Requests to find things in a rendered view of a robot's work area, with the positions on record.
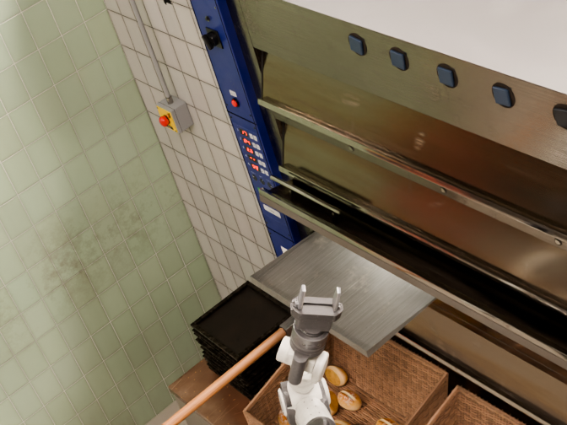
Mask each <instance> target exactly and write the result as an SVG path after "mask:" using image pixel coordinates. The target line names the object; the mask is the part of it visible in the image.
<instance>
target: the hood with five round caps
mask: <svg viewBox="0 0 567 425"><path fill-rule="evenodd" d="M239 1H240V6H241V9H242V12H243V15H244V18H245V21H246V26H247V29H248V31H249V34H250V37H251V42H252V44H253V47H255V48H257V49H259V50H261V51H265V52H267V53H270V54H272V55H274V56H278V57H280V58H283V59H284V60H287V61H289V62H293V63H295V64H298V65H300V66H302V67H306V68H308V69H310V70H313V71H315V72H318V73H321V74H323V75H326V76H328V77H330V78H334V79H336V80H338V81H341V82H343V83H346V84H349V85H351V86H354V87H356V88H358V89H362V90H364V91H366V92H369V93H371V94H375V95H377V96H380V97H381V98H384V99H386V100H390V101H392V102H395V103H397V104H399V105H403V106H405V107H408V108H409V109H412V110H416V111H418V112H420V113H423V114H425V115H427V116H431V117H433V118H435V119H438V120H440V121H443V122H446V123H448V124H451V125H453V126H457V127H459V128H461V129H463V130H466V131H468V132H471V133H474V134H477V135H479V136H481V137H485V138H487V139H489V140H491V141H494V142H496V143H500V144H502V145H505V146H506V147H509V148H513V149H515V150H517V151H520V152H522V153H525V154H528V155H530V156H532V157H534V158H537V159H541V160H543V161H545V162H548V163H550V164H553V165H556V166H559V167H560V168H563V169H567V95H566V94H561V93H559V92H556V91H553V90H551V89H546V88H544V87H541V86H538V85H536V84H533V83H528V82H526V81H523V80H520V79H518V78H513V77H511V76H508V75H505V74H503V73H498V72H496V71H493V70H490V69H487V68H485V67H480V66H478V65H475V64H472V63H470V62H465V61H462V60H459V59H456V58H454V57H451V56H447V55H444V54H441V53H439V52H436V51H431V50H429V49H426V48H423V47H421V46H416V45H414V44H411V43H408V42H406V41H403V40H399V39H396V38H393V37H390V36H388V35H383V34H381V33H378V32H375V31H373V30H368V29H366V28H363V27H360V26H358V25H355V24H350V23H348V22H345V21H342V20H340V19H335V18H333V17H330V16H327V15H325V14H322V13H318V12H315V11H312V10H309V9H307V8H302V7H300V6H297V5H294V4H292V3H287V2H285V1H282V0H239Z"/></svg>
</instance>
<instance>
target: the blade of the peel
mask: <svg viewBox="0 0 567 425"><path fill-rule="evenodd" d="M250 278H251V281H252V282H253V283H254V284H256V285H257V286H258V287H259V288H261V289H263V290H265V291H266V292H268V293H270V294H271V295H272V296H273V297H275V298H276V299H278V300H280V301H282V302H283V303H285V304H287V305H288V306H289V307H290V303H291V302H292V300H293V299H294V298H296V297H297V296H299V293H300V288H301V285H305V297H317V298H332V299H333V296H334V294H335V291H336V288H337V287H339V288H341V296H340V300H339V302H340V303H343V311H342V314H341V317H340V318H339V319H338V320H337V321H335V322H333V323H332V327H331V330H330V331H329V333H331V334H333V335H334V336H335V337H337V338H338V339H340V340H341V341H343V342H345V343H346V344H348V345H349V346H351V347H352V348H354V349H355V350H357V351H358V352H360V353H362V354H363V355H365V356H366V357H367V358H368V357H370V356H371V355H372V354H373V353H374V352H376V351H377V350H378V349H379V348H380V347H381V346H383V345H384V344H385V343H386V342H387V341H389V340H390V339H391V338H392V337H393V336H394V335H396V334H397V333H398V332H399V331H400V330H401V329H402V328H403V327H404V326H405V325H406V324H408V323H409V322H410V321H411V320H412V319H413V318H415V317H416V316H417V315H418V314H419V313H421V312H422V311H423V310H424V309H425V308H426V307H428V306H429V305H430V304H431V303H432V302H433V301H435V300H436V298H435V297H433V296H432V295H430V294H428V293H426V292H425V291H423V290H421V289H419V288H417V287H415V286H414V285H412V284H410V283H409V282H406V281H404V280H402V279H401V278H400V277H397V276H395V275H393V274H392V273H390V272H388V271H386V270H385V269H383V268H381V267H379V266H377V265H376V264H374V263H372V262H370V261H368V260H366V259H365V258H363V257H361V256H359V255H357V254H355V253H353V252H352V251H351V250H348V249H346V248H344V247H343V246H341V245H339V244H337V243H336V242H334V241H332V240H330V239H328V238H327V237H325V236H323V235H321V234H319V233H317V232H316V231H315V232H314V233H312V234H310V235H309V236H307V237H306V238H304V239H303V240H301V241H300V242H299V243H298V244H296V245H294V246H293V247H292V248H290V249H289V250H287V251H285V252H284V253H283V254H282V255H280V256H279V257H277V258H276V259H274V260H273V261H271V262H269V263H268V264H266V265H265V266H264V267H263V268H261V269H260V270H258V271H257V272H255V273H254V274H252V275H251V276H250Z"/></svg>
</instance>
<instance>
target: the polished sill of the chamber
mask: <svg viewBox="0 0 567 425"><path fill-rule="evenodd" d="M432 303H433V304H436V305H438V306H439V307H441V308H442V309H445V310H446V311H448V312H450V313H452V314H453V315H455V316H457V317H459V318H461V319H462V320H465V321H466V322H467V323H469V324H471V325H474V326H475V327H477V328H478V329H480V330H482V331H484V332H486V333H488V334H490V335H491V336H493V337H495V338H497V339H498V340H500V341H502V342H504V343H505V344H507V345H509V346H511V347H513V348H515V349H516V350H518V351H519V352H522V353H524V354H526V355H527V356H528V357H530V358H533V359H534V360H536V361H538V362H539V363H541V364H543V365H545V366H547V367H548V368H550V369H552V370H554V371H555V372H557V373H559V374H562V375H563V376H564V377H566V378H567V370H566V369H564V368H562V367H560V366H559V365H557V364H555V363H553V362H551V361H549V360H547V359H546V358H544V357H542V356H540V355H539V354H537V353H535V352H533V351H531V350H530V349H528V348H526V347H523V346H522V345H521V344H519V343H517V342H515V341H513V340H511V339H510V338H508V337H506V336H504V335H502V334H500V333H498V332H497V331H495V330H493V329H491V328H490V327H488V326H486V325H484V324H482V323H481V322H479V321H477V320H475V319H474V318H472V317H470V316H468V315H466V314H464V313H462V312H461V311H459V310H457V309H455V308H453V307H451V306H450V305H449V304H446V303H444V302H442V301H441V300H439V299H436V300H435V301H433V302H432Z"/></svg>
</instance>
